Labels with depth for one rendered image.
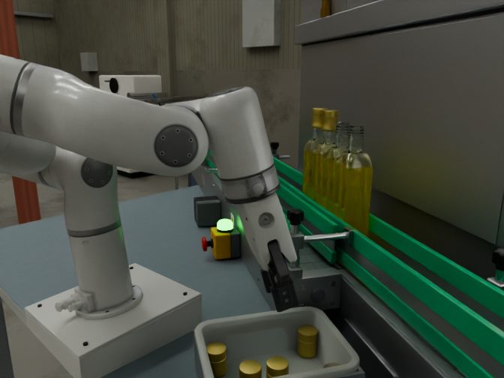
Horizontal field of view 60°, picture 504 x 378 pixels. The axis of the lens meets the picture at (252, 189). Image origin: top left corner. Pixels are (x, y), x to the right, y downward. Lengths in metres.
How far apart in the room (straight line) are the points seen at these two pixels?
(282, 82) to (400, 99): 3.97
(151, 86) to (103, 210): 4.71
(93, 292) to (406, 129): 0.68
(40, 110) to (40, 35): 9.17
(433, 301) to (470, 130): 0.30
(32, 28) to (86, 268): 8.92
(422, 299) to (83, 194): 0.56
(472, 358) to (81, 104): 0.53
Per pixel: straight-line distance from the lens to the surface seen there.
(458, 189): 0.82
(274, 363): 0.70
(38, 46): 9.65
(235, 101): 0.52
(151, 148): 0.47
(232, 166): 0.53
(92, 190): 0.79
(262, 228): 0.54
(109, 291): 0.85
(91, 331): 0.83
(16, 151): 0.74
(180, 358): 0.83
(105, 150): 0.48
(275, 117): 4.97
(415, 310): 0.68
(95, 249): 0.82
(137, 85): 5.38
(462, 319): 0.60
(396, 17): 1.01
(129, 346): 0.82
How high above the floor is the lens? 1.23
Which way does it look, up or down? 15 degrees down
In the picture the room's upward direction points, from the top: straight up
